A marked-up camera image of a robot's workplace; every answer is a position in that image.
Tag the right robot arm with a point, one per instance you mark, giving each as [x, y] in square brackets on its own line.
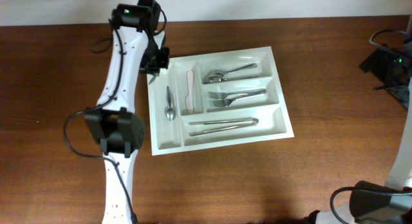
[368, 202]

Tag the pink plastic knife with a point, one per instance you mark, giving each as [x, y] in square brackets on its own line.
[189, 97]

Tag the small teaspoon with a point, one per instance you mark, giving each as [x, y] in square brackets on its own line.
[152, 79]
[170, 110]

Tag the metal kitchen tongs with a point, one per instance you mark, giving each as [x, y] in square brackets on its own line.
[229, 124]

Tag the metal fork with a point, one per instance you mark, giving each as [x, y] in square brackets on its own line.
[228, 101]
[223, 95]

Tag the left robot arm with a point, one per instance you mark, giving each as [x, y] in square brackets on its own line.
[138, 47]

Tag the white plastic cutlery tray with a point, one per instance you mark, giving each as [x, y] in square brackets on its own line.
[270, 109]

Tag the large metal spoon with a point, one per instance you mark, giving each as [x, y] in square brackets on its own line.
[210, 79]
[224, 72]

